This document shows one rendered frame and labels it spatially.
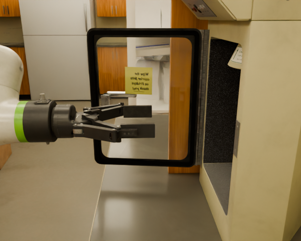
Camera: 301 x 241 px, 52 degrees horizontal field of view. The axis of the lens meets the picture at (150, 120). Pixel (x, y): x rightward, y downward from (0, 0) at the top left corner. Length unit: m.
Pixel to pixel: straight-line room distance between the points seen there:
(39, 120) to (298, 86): 0.50
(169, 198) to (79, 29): 4.78
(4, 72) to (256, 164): 0.56
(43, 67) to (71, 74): 0.50
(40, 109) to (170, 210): 0.41
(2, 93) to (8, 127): 0.08
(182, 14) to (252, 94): 0.40
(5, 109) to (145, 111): 0.31
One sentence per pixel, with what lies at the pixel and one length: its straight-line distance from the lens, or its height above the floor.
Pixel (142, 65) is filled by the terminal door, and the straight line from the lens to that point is 0.85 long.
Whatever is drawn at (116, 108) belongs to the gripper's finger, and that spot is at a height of 1.21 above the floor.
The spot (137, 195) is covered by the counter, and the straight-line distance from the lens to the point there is 0.89.
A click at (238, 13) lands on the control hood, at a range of 0.54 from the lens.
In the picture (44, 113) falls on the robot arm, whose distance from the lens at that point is 0.68.
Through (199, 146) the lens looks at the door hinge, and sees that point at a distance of 0.92.
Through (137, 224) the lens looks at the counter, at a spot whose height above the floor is 0.94.
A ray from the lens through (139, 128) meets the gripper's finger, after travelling 0.62.
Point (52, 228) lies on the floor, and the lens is 2.41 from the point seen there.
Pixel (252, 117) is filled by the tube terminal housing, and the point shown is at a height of 1.25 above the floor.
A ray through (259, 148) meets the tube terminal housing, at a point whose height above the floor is 1.19.
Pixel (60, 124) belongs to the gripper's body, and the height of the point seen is 1.20.
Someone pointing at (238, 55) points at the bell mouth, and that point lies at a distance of 0.67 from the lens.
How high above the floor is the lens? 1.41
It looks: 18 degrees down
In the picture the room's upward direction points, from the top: straight up
